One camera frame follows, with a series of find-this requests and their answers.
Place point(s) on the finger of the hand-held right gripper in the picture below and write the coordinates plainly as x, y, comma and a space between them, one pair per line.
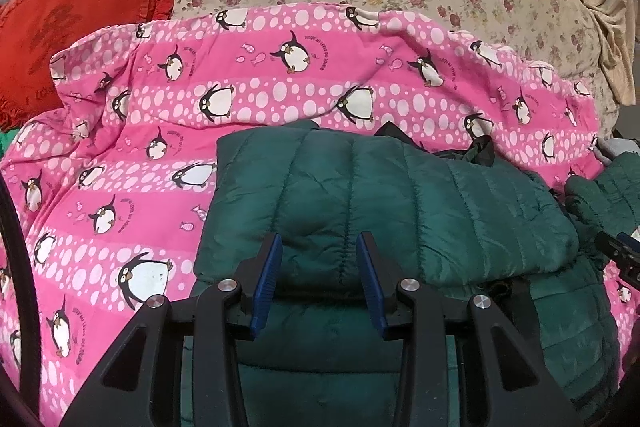
620, 249

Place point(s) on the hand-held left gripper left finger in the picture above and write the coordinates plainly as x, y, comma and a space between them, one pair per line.
266, 274

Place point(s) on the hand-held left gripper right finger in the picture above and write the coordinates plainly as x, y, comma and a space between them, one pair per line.
371, 277

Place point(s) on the green quilted puffer jacket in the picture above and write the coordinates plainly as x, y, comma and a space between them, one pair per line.
400, 207

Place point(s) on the pink penguin print blanket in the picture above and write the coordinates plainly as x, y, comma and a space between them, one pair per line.
150, 117

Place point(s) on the red ruffled cushion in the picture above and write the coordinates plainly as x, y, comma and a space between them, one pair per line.
55, 37

